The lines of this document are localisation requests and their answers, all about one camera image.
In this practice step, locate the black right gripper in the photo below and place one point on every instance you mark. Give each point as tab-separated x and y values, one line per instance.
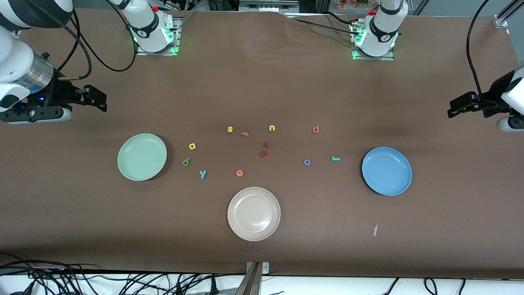
60	92

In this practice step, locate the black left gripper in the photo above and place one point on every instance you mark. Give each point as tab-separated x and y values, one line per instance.
494	92

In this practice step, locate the green letter b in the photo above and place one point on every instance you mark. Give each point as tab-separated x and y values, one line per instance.
185	163

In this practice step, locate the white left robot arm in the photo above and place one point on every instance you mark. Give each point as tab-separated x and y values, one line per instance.
380	28

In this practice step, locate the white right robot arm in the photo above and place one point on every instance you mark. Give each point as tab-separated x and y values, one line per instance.
12	61

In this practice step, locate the green plate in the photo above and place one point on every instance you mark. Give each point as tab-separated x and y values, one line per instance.
142	157

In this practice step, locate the blue plate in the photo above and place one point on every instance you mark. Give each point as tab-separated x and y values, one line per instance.
387	171

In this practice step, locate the orange dried flowers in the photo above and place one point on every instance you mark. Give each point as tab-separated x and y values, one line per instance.
352	3

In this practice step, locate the grey paper scrap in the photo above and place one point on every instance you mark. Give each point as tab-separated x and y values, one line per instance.
375	230

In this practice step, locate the brown table cover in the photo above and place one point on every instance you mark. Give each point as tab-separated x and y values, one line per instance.
262	82

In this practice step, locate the dark red letter k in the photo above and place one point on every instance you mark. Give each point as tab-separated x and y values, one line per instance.
263	154

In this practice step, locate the silver metal box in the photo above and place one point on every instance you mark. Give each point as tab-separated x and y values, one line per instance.
266	5

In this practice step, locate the beige plate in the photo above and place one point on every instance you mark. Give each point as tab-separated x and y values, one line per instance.
254	214

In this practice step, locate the grey metal beam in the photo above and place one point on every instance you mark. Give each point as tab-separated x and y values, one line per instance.
250	284

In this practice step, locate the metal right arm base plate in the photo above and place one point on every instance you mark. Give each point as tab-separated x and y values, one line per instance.
174	51

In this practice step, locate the aluminium profile rail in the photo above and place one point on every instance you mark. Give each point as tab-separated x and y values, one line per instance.
501	18

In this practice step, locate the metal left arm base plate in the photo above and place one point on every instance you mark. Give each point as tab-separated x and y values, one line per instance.
368	58

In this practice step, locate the silver metal bracket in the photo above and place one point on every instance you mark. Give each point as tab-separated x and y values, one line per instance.
265	268

